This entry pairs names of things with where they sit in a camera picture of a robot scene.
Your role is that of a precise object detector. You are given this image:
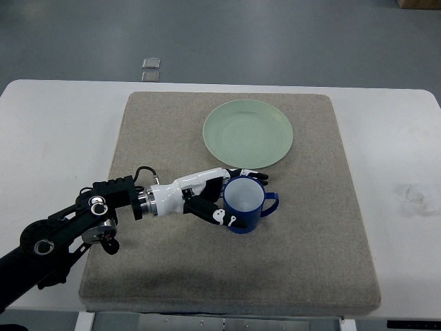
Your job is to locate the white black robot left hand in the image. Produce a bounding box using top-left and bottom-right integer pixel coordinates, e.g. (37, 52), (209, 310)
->
(136, 168), (269, 230)

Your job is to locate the blue cup with handle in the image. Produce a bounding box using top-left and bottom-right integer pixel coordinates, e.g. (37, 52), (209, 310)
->
(223, 176), (279, 234)

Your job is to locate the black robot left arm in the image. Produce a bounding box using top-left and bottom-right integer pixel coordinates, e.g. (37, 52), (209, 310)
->
(1, 176), (156, 310)

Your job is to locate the light green plate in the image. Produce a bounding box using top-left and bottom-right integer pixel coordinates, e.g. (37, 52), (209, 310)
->
(203, 99), (294, 169)

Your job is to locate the lower floor socket plate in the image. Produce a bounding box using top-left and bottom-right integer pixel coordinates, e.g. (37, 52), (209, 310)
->
(141, 71), (160, 82)

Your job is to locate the floor socket plate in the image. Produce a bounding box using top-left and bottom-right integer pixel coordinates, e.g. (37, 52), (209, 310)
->
(142, 58), (161, 70)
(141, 71), (160, 82)

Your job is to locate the upper floor socket plate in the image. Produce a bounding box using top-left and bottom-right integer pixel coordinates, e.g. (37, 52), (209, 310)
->
(142, 58), (161, 70)

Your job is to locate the beige felt mat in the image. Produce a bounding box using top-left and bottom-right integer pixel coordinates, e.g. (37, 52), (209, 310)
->
(79, 93), (381, 317)

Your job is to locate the cardboard box corner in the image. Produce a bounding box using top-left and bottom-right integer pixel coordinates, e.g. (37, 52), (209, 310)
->
(397, 0), (441, 10)

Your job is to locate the metal table frame below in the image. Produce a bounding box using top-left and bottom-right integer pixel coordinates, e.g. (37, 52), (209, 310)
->
(74, 310), (357, 331)

